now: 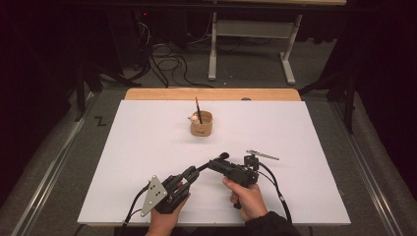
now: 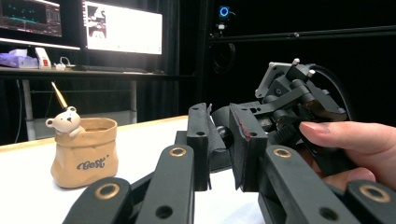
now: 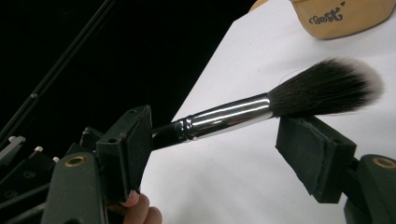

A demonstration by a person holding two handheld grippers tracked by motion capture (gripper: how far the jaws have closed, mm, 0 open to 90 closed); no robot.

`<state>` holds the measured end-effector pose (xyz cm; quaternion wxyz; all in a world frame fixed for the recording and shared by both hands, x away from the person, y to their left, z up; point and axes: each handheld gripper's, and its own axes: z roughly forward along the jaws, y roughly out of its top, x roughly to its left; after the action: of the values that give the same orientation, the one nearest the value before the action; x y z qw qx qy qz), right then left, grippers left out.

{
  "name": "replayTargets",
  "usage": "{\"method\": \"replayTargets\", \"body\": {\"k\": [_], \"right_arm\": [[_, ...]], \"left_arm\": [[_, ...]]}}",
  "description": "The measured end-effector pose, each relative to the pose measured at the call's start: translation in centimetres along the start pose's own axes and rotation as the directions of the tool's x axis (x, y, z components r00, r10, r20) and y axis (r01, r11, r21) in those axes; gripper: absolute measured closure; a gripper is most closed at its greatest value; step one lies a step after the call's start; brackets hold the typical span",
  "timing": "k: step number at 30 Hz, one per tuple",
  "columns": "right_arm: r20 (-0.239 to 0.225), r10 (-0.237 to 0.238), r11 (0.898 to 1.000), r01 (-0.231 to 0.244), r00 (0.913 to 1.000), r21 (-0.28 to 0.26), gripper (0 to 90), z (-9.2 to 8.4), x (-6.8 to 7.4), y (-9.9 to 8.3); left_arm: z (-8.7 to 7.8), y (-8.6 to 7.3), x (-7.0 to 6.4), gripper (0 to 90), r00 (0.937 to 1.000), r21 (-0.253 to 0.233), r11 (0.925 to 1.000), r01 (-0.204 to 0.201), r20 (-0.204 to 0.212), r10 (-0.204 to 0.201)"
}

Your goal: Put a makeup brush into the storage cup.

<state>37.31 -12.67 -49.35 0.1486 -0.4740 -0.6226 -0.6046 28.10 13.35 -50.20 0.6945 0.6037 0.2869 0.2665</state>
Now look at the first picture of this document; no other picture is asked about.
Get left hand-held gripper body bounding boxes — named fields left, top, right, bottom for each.
left=141, top=174, right=193, bottom=218

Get left hand-held gripper cable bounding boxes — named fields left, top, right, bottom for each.
left=118, top=181, right=151, bottom=236

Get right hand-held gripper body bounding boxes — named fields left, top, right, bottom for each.
left=222, top=149, right=280, bottom=189

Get white metal desk frame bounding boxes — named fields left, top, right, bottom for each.
left=203, top=0, right=348, bottom=87

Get thin black copper-tipped brush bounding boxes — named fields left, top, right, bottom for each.
left=195, top=95, right=204, bottom=125

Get white table cover sheet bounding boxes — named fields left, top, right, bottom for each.
left=77, top=99, right=352, bottom=227

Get black metal stand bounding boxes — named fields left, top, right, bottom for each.
left=298, top=70, right=358, bottom=135
left=73, top=62, right=142, bottom=122

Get black floor cables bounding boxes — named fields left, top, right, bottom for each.
left=149, top=42, right=214, bottom=89

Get dark equipment box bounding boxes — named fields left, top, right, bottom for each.
left=106, top=8, right=153, bottom=75

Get metal floor rail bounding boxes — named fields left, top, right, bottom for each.
left=13, top=91, right=99, bottom=236
left=328, top=101, right=406, bottom=236

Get person's left hand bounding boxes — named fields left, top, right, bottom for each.
left=146, top=193, right=191, bottom=236

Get right hand-held gripper cable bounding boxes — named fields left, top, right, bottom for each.
left=257, top=161, right=293, bottom=224

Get person's right hand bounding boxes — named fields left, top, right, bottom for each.
left=221, top=176, right=269, bottom=222

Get hand-held gripper cable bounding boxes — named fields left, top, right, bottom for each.
left=257, top=161, right=293, bottom=224
left=118, top=181, right=151, bottom=236

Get black makeup brush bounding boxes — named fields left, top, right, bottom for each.
left=196, top=151, right=230, bottom=172

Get round wooden brush holder cup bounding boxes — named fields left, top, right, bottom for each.
left=187, top=109, right=214, bottom=138

